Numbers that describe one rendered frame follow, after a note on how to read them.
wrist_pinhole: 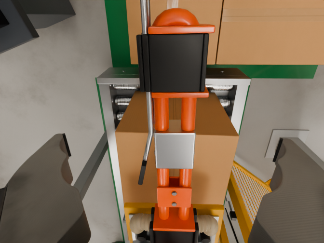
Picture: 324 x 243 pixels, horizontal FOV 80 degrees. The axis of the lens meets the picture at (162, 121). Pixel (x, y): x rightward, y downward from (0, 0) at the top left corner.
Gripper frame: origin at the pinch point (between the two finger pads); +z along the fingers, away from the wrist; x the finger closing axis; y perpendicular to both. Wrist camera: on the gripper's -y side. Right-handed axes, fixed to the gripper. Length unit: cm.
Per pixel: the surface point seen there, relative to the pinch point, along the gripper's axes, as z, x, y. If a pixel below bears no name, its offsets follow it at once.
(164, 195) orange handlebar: 13.2, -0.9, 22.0
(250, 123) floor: 137, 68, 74
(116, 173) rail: 77, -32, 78
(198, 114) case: 57, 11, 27
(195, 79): 12.3, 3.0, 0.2
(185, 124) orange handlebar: 13.8, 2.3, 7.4
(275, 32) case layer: 82, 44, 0
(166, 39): 12.3, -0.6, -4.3
